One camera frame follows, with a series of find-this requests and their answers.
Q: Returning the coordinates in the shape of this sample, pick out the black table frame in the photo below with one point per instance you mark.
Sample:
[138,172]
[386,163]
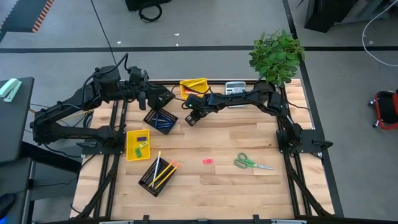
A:
[314,141]

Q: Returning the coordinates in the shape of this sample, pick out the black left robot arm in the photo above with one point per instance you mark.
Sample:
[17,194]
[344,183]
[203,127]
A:
[62,130]

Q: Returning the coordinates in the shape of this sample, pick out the black cabinet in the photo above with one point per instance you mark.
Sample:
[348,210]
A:
[323,15]

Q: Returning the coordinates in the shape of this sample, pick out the black equipment case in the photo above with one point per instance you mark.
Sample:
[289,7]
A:
[133,3]

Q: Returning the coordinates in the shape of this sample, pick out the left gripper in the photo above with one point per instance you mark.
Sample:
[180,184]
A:
[135,81]

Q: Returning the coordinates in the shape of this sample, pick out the black mat with orange edge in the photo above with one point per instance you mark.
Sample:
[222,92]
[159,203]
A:
[21,15]

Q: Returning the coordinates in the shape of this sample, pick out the white pencil with yellow cap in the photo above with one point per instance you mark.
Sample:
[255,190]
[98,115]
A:
[156,168]

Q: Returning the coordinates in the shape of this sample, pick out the grey desk calculator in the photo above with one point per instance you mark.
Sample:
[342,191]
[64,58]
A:
[235,87]

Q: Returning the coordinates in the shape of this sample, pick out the yellow-green eraser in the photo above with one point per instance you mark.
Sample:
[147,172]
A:
[143,144]

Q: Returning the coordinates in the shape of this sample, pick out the yellow pencil with eraser cap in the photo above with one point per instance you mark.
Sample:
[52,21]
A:
[162,173]
[168,176]

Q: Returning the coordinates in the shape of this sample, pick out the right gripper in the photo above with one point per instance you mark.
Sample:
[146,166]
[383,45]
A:
[196,104]

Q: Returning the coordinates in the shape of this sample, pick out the yellow plastic bin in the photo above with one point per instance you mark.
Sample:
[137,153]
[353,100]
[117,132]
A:
[184,84]
[132,146]

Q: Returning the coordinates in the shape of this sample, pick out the red stool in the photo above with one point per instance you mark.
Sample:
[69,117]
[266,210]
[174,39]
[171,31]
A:
[377,107]

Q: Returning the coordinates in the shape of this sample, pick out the potted green plant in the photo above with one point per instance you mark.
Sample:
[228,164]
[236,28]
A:
[276,56]

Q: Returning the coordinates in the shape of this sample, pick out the green eraser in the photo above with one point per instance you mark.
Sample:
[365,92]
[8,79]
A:
[138,152]

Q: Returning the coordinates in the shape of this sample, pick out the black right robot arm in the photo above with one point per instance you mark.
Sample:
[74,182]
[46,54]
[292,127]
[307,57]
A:
[248,98]

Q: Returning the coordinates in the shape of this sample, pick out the pink eraser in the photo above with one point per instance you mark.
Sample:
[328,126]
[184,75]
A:
[208,161]

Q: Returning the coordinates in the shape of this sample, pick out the red pen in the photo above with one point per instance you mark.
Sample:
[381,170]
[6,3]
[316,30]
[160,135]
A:
[190,92]

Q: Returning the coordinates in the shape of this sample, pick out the black tape dispenser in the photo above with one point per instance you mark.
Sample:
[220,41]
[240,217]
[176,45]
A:
[161,97]

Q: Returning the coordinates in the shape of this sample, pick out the black side desk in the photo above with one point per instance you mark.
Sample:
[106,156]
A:
[15,130]

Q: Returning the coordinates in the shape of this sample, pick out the mint green stapler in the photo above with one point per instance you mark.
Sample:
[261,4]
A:
[11,88]

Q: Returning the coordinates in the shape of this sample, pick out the black plastic bin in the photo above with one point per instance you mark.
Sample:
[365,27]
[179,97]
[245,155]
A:
[151,123]
[145,183]

